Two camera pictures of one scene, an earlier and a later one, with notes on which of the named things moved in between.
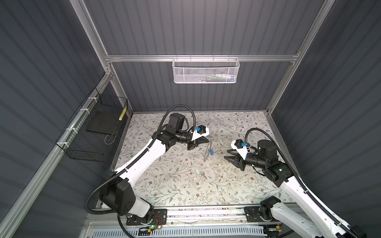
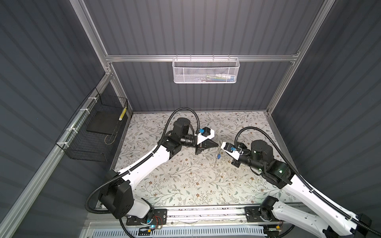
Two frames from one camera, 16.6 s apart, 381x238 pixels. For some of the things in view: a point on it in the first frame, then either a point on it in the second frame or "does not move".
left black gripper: x=194 y=144 -> x=201 y=147
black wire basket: x=92 y=133 does not move
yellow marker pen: x=122 y=114 does not move
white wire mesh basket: x=205 y=70 does not move
